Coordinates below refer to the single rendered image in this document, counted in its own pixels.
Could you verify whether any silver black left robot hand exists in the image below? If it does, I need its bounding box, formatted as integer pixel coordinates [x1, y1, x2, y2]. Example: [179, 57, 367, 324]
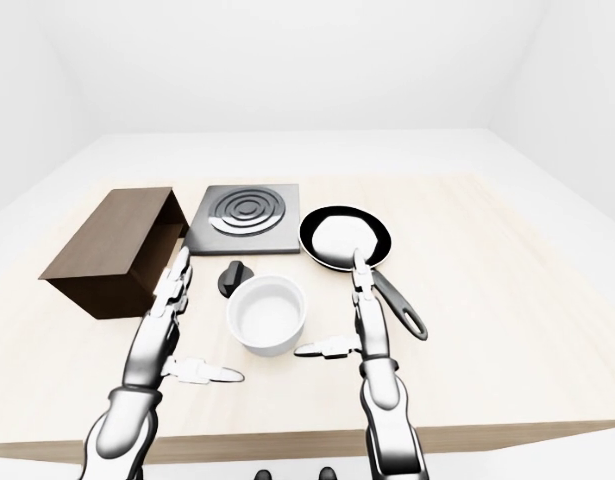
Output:
[120, 246, 246, 392]

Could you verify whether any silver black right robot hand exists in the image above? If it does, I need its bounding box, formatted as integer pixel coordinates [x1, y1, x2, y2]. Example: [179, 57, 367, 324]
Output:
[293, 248, 402, 372]

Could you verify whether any brown wooden cabinet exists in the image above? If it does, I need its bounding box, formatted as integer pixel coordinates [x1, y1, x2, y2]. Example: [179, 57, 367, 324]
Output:
[38, 186, 190, 320]

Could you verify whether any white bowl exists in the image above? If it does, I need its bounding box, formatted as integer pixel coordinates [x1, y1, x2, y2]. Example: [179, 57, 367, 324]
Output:
[225, 274, 309, 358]

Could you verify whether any black frying pan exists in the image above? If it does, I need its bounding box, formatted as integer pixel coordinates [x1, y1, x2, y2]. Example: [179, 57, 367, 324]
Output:
[298, 205, 429, 342]

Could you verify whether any round black knob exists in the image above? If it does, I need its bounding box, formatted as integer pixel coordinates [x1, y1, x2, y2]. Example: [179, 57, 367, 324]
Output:
[216, 260, 255, 298]

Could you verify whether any flat dark stove plate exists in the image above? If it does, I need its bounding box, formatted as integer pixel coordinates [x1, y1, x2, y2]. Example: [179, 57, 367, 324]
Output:
[182, 183, 301, 257]

